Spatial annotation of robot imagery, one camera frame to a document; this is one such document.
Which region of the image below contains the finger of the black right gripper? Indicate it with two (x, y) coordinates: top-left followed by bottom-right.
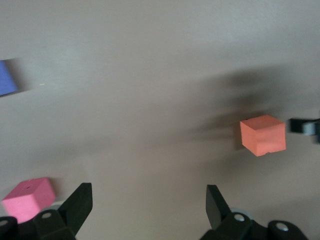
(289, 117), (320, 145)

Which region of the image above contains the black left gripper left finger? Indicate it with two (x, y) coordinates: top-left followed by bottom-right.
(0, 182), (93, 240)

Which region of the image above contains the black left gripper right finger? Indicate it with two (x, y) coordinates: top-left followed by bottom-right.
(201, 184), (310, 240)

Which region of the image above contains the orange foam cube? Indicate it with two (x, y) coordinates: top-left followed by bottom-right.
(239, 114), (287, 158)

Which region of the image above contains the pink foam cube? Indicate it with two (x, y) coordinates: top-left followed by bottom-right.
(1, 177), (57, 224)

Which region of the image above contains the blue foam cube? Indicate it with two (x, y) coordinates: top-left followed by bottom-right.
(0, 59), (20, 98)

